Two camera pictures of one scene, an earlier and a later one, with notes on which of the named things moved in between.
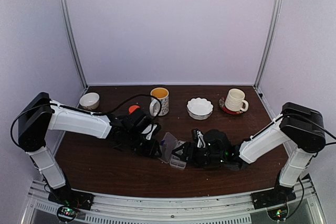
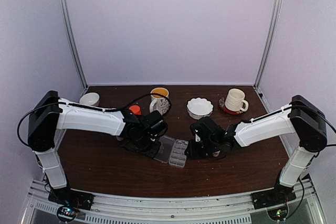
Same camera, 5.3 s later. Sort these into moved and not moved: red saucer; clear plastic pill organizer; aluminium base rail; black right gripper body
Moved: black right gripper body
Not moved: aluminium base rail; clear plastic pill organizer; red saucer
